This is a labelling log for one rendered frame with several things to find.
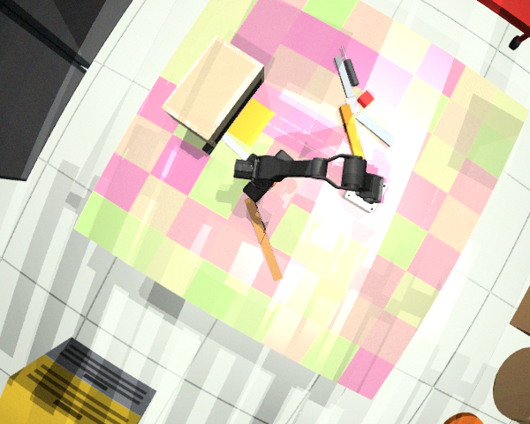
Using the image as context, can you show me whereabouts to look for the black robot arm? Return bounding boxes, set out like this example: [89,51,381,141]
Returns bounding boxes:
[233,153,384,204]

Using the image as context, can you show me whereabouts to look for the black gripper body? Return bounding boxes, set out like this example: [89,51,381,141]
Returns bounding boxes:
[243,150,294,202]

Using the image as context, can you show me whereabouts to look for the red cube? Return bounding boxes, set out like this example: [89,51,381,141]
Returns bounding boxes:
[357,91,374,109]

